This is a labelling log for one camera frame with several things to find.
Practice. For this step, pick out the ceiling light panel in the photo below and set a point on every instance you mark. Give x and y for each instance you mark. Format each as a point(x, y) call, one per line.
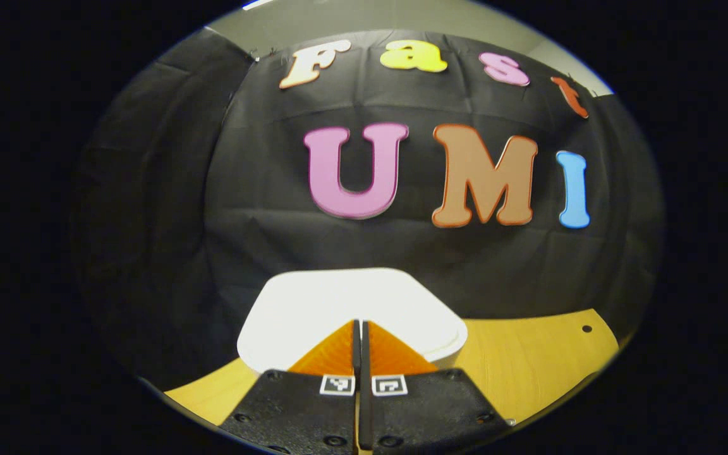
point(256, 4)

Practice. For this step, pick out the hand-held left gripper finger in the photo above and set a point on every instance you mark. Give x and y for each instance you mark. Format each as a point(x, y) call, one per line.
point(366, 360)
point(356, 360)

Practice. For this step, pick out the white desktop garbage bin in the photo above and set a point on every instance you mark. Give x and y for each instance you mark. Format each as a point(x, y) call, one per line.
point(339, 297)

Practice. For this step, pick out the black backdrop cloth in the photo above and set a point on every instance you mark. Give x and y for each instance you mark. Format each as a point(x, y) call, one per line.
point(263, 189)

